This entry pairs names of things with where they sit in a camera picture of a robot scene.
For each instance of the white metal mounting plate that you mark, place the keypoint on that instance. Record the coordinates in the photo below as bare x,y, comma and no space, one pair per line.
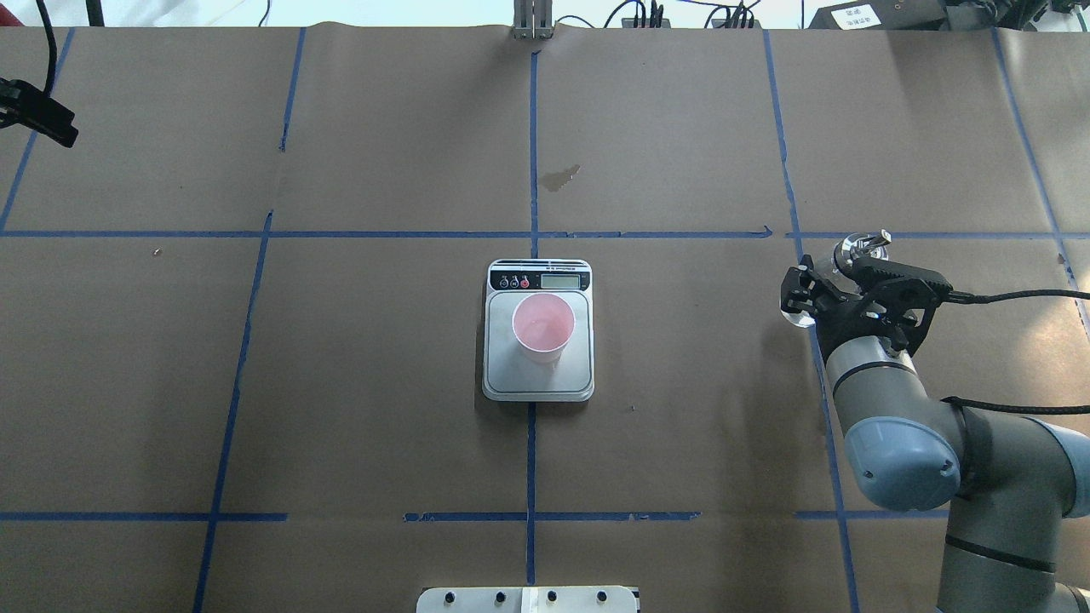
592,598

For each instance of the white digital kitchen scale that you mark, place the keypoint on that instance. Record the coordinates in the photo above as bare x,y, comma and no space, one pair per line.
507,374

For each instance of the pink paper cup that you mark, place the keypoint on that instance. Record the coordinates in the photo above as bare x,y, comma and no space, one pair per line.
543,325

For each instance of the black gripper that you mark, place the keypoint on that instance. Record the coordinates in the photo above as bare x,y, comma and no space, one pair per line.
854,321

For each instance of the black box with label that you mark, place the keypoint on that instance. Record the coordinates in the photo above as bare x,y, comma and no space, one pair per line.
880,15

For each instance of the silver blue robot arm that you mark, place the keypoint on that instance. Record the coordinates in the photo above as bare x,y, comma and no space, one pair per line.
1008,477

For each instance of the aluminium frame post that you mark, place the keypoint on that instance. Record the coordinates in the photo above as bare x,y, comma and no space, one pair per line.
533,20

